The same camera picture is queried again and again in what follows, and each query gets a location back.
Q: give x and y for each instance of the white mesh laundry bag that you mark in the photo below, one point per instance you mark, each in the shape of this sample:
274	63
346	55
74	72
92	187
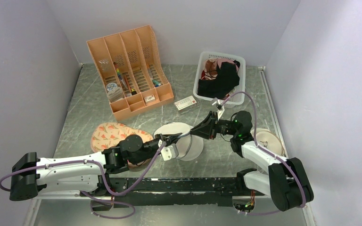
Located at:
189	146

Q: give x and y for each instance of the white plastic basket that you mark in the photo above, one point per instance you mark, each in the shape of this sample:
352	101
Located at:
235	100

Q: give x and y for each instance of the orange plastic file organizer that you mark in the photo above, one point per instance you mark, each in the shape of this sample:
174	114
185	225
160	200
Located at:
136	53

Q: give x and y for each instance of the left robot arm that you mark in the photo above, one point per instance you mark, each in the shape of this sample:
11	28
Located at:
32	175

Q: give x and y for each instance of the small white staples box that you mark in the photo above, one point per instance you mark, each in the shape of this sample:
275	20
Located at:
149	98

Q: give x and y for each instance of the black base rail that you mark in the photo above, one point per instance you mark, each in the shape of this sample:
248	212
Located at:
221	191

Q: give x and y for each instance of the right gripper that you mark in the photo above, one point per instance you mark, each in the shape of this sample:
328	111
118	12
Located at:
208	128

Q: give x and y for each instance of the rainbow coloured pen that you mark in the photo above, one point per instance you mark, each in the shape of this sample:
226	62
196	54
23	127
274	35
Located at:
121	79

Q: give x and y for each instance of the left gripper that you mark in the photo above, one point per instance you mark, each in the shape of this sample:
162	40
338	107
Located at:
170	138

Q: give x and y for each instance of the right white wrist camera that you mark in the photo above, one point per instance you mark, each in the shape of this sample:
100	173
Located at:
217	104

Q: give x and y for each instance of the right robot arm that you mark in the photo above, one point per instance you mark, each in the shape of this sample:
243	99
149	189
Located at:
283	179

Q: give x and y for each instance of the pink bra in basket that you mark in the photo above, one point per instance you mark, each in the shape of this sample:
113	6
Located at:
209	71

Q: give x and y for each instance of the white grey deli box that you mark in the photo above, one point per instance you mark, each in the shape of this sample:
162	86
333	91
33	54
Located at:
185	104

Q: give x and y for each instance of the round patterned tape roll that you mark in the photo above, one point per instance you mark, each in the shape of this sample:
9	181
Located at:
111	86

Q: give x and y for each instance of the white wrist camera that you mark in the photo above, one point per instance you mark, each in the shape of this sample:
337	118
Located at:
217	104
169	152

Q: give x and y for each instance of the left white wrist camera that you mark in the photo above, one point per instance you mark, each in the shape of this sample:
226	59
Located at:
169	152

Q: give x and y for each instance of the beige bra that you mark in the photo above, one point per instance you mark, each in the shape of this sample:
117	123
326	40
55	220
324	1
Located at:
269	140

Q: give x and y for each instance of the floral peach bra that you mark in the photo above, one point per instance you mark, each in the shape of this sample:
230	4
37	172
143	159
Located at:
109	134

